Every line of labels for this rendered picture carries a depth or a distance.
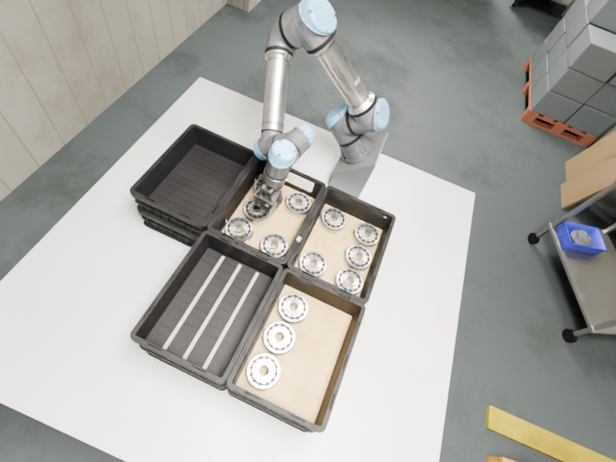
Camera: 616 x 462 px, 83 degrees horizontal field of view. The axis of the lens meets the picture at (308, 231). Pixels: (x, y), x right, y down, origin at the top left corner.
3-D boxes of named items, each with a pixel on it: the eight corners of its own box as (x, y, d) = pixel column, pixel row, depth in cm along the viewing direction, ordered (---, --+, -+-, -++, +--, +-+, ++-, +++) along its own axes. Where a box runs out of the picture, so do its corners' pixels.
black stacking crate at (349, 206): (321, 202, 146) (327, 185, 137) (385, 231, 145) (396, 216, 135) (281, 280, 125) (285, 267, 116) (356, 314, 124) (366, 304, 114)
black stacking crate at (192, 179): (194, 143, 149) (192, 124, 140) (257, 171, 148) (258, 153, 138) (136, 210, 128) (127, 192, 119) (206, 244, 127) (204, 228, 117)
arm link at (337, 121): (343, 129, 157) (329, 104, 149) (368, 123, 148) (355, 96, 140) (332, 147, 152) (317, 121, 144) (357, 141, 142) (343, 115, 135)
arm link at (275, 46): (258, 16, 119) (246, 157, 116) (280, 4, 111) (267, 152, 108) (282, 34, 127) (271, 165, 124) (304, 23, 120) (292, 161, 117)
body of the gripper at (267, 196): (249, 203, 118) (256, 183, 108) (261, 186, 123) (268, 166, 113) (269, 214, 119) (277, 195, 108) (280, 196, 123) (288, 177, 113)
